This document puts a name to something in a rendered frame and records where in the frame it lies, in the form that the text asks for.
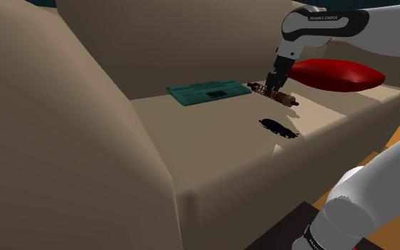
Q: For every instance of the beige sofa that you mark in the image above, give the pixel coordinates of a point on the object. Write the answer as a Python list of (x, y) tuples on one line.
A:
[(82, 138)]

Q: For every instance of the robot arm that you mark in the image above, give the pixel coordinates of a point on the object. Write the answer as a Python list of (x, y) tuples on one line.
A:
[(369, 204)]

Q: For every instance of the teal flat keyboard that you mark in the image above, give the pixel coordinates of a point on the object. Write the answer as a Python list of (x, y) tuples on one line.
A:
[(206, 91)]

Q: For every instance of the red cushion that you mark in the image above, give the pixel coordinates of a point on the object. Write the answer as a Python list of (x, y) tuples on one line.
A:
[(334, 74)]

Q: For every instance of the brown coil spring tool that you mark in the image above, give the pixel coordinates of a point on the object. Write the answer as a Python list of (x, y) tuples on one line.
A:
[(280, 96)]

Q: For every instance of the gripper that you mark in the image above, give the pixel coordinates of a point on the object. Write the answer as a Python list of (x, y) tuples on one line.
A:
[(279, 71)]

